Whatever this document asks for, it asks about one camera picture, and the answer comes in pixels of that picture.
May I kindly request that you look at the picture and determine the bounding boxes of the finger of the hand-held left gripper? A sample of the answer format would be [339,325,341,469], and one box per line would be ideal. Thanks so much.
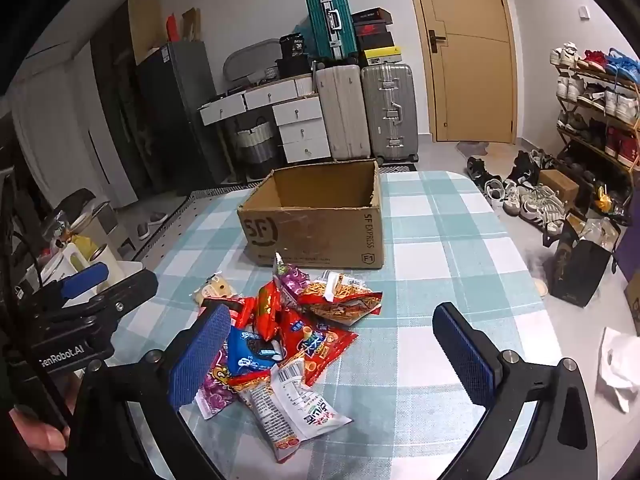
[30,261,110,311]
[45,269,160,341]

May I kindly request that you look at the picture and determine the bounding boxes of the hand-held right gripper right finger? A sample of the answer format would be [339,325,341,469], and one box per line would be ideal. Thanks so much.
[425,301,599,480]

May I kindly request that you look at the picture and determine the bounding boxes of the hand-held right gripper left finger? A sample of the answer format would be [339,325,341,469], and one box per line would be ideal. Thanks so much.
[67,301,236,480]

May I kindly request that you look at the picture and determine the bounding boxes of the small red snack packet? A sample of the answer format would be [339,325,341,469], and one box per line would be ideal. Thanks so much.
[220,296,258,331]

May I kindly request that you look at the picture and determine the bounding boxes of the brown cardboard box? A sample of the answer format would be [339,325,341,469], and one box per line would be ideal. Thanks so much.
[236,159,386,270]

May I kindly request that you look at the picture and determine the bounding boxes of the person's left hand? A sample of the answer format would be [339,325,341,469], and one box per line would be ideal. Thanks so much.
[7,406,69,454]

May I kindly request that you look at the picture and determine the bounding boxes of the cream cup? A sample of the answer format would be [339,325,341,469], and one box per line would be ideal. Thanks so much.
[90,244,126,286]

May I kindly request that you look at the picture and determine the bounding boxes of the yellow bag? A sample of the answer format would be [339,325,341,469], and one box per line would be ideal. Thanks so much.
[74,236,101,262]

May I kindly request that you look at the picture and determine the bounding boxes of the grey storage stool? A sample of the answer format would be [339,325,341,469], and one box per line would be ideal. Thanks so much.
[67,200,121,248]

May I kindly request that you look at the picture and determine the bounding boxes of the pale yellow snack packet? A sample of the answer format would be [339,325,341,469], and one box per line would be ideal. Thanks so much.
[192,272,238,308]

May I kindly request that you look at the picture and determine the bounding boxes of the grey slipper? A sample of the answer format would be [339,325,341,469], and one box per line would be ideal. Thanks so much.
[137,211,169,241]

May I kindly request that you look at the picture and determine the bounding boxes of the glossy red snack packet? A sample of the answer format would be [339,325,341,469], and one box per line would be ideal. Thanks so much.
[254,281,287,341]

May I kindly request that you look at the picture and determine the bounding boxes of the white noodle snack packet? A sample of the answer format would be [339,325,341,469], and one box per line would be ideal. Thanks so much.
[237,357,353,463]

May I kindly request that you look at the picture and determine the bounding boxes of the red cup print snack packet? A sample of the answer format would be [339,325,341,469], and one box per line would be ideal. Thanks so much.
[277,307,358,386]

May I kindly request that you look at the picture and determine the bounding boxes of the black paper shopping bag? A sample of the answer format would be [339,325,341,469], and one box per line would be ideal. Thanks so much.
[542,220,613,309]

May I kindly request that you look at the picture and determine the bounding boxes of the white plastic bag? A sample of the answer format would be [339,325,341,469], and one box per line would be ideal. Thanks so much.
[596,326,640,413]

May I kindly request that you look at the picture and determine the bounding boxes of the white curtain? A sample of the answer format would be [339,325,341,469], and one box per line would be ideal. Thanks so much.
[10,50,121,211]

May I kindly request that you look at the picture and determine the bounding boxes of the scattered pile of shoes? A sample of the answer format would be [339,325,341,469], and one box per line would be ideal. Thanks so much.
[465,149,568,233]

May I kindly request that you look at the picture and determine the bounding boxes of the black tall cabinet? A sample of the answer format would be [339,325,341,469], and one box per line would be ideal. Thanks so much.
[90,7,166,201]

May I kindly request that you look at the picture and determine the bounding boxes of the yellow cardboard box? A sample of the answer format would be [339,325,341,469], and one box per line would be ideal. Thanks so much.
[624,270,640,336]

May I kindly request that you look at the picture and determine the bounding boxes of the dark grey refrigerator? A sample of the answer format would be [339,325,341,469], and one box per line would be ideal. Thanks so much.
[135,40,231,196]

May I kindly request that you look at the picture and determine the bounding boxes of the small cardboard carton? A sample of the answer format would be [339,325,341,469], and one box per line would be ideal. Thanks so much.
[537,169,580,206]

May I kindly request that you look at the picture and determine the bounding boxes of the purple box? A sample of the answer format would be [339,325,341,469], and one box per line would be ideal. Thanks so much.
[617,230,640,281]

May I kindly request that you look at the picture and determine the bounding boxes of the woven laundry basket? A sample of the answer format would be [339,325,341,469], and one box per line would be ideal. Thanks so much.
[235,115,280,166]

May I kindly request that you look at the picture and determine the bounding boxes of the white drawer dresser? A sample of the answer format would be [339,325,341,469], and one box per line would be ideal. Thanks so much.
[199,72,332,165]

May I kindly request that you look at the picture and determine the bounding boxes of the silver suitcase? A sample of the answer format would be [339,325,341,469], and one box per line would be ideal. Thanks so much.
[361,62,418,165]

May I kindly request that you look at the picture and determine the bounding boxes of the flat cardboard sheet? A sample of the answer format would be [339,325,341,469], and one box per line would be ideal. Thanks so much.
[127,0,168,66]

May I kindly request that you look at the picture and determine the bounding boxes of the black shoe rack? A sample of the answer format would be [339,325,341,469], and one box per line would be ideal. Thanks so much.
[550,45,640,211]

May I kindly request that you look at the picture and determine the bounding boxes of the grey oval mirror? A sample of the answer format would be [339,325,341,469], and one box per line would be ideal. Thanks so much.
[222,38,283,83]

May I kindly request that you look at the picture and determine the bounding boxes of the beige suitcase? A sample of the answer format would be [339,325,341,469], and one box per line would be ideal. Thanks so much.
[314,64,372,162]

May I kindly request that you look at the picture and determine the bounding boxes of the brown paper bag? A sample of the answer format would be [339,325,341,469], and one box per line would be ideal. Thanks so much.
[180,7,203,43]

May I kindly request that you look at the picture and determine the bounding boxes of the black storage box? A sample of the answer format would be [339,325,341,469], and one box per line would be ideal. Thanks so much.
[276,55,316,80]

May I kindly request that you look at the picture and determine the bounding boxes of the rows of racked sneakers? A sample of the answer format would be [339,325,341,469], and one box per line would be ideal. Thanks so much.
[550,42,640,168]

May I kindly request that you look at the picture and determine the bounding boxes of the wooden door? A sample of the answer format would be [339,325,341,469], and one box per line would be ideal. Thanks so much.
[402,0,518,143]

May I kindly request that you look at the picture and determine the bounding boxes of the black printed bag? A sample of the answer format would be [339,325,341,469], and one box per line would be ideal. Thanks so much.
[279,32,307,61]

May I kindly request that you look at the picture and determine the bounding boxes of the yellow black shoe box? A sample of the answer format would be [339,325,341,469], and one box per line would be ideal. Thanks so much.
[361,45,401,66]

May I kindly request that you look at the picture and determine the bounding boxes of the teal suitcase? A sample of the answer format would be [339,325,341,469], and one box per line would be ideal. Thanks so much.
[305,0,360,63]

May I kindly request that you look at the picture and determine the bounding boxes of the black shoe box red lining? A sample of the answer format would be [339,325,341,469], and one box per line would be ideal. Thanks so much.
[352,7,393,24]

